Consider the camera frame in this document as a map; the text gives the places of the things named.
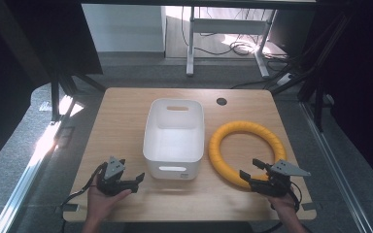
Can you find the black metal stand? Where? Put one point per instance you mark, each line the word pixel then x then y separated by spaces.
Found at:
pixel 55 93
pixel 317 81

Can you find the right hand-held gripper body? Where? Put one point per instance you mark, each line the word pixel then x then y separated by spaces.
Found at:
pixel 280 181

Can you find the black curtain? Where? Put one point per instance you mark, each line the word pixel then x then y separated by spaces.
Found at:
pixel 366 81
pixel 19 48

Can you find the white plastic bin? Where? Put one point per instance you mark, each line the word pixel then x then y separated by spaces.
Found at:
pixel 175 142

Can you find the white desk frame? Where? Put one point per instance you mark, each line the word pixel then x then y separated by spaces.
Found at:
pixel 191 39

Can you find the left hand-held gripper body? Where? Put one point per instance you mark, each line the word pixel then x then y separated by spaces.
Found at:
pixel 112 170

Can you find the person's right hand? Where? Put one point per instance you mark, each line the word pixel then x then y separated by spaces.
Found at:
pixel 283 204

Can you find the white power strip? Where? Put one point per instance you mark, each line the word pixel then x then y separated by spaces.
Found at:
pixel 285 79

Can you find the aluminium floor rail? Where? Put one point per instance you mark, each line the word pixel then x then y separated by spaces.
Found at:
pixel 333 168
pixel 29 168

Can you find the grey tape piece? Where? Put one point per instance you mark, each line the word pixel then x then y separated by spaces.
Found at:
pixel 308 206
pixel 70 207

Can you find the person's left hand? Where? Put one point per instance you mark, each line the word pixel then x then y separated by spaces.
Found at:
pixel 102 202

